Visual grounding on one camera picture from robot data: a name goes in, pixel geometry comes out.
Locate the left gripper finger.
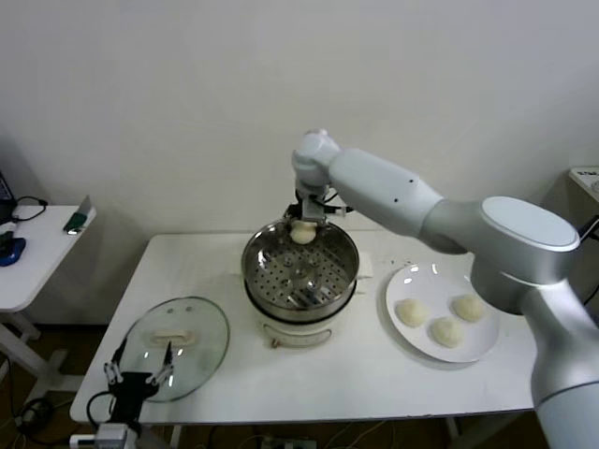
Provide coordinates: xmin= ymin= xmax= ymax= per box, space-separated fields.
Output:
xmin=145 ymin=340 xmax=174 ymax=387
xmin=103 ymin=337 xmax=130 ymax=384

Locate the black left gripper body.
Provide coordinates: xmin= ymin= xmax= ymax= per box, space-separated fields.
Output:
xmin=110 ymin=371 xmax=158 ymax=425

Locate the white steamed baozi bun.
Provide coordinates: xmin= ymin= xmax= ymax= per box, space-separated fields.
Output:
xmin=430 ymin=316 xmax=465 ymax=350
xmin=289 ymin=222 xmax=318 ymax=246
xmin=451 ymin=293 xmax=488 ymax=324
xmin=395 ymin=298 xmax=430 ymax=327

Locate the glass lid with beige handle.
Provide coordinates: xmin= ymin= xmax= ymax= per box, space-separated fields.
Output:
xmin=117 ymin=297 xmax=230 ymax=402

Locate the stainless steel steamer basket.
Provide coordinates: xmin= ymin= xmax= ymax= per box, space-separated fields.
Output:
xmin=241 ymin=216 xmax=361 ymax=324

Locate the white round plate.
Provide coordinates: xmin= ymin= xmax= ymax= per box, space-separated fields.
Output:
xmin=385 ymin=263 xmax=501 ymax=365

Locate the white electric cooking pot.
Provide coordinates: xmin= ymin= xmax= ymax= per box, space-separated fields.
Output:
xmin=227 ymin=250 xmax=375 ymax=351

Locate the white side table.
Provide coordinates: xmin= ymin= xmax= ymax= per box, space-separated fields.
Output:
xmin=0 ymin=204 xmax=99 ymax=398

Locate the grey power strip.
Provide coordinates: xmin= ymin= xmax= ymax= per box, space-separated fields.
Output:
xmin=256 ymin=433 xmax=324 ymax=449

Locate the green white scraper tool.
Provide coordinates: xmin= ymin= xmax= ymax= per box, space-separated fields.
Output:
xmin=63 ymin=195 xmax=98 ymax=237

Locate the blue plastic object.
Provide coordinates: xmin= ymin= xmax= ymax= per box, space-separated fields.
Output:
xmin=0 ymin=237 xmax=28 ymax=268

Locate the dark laptop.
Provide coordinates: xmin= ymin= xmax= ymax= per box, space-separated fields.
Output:
xmin=0 ymin=168 xmax=16 ymax=225

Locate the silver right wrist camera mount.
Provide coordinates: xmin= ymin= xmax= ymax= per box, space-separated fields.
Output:
xmin=301 ymin=195 xmax=325 ymax=225

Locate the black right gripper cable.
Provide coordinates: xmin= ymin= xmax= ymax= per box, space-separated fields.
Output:
xmin=311 ymin=189 xmax=352 ymax=219

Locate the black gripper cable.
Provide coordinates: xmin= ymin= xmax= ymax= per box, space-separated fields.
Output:
xmin=311 ymin=189 xmax=352 ymax=219
xmin=87 ymin=390 xmax=118 ymax=427

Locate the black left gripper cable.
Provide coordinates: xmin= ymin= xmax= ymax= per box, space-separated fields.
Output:
xmin=87 ymin=390 xmax=118 ymax=427

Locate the thin black cable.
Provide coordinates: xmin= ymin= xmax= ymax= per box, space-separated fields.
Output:
xmin=11 ymin=196 xmax=49 ymax=225

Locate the black and white power cable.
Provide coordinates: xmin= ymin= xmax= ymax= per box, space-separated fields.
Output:
xmin=576 ymin=213 xmax=599 ymax=242

